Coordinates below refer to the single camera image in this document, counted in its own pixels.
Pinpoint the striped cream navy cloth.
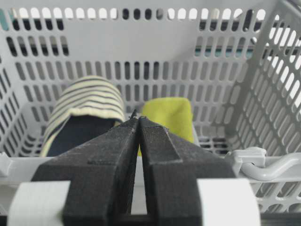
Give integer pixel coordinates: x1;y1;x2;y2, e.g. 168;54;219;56
40;75;125;157

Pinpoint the grey basket handle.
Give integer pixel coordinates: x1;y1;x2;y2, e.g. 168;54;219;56
224;146;301;183

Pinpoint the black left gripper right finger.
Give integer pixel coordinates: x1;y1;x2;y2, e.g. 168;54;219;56
138;116;261;226

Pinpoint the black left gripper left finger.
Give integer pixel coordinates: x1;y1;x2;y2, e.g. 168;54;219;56
7;110;140;226

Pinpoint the grey plastic shopping basket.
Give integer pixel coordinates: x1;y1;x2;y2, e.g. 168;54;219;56
0;0;301;226

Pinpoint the yellow cloth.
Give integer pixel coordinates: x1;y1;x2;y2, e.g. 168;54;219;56
139;97;194;158

